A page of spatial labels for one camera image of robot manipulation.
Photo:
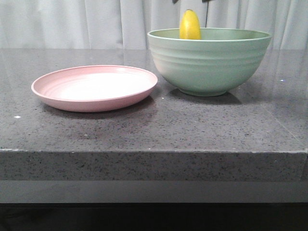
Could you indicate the green bowl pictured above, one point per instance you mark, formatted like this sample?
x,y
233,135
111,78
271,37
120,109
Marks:
x,y
221,60

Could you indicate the yellow banana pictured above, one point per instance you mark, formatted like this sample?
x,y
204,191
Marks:
x,y
190,26

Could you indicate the pink plate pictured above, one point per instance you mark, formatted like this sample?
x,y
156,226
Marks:
x,y
94,88

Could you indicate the pale curtain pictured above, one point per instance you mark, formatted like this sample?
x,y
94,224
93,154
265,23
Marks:
x,y
124,24

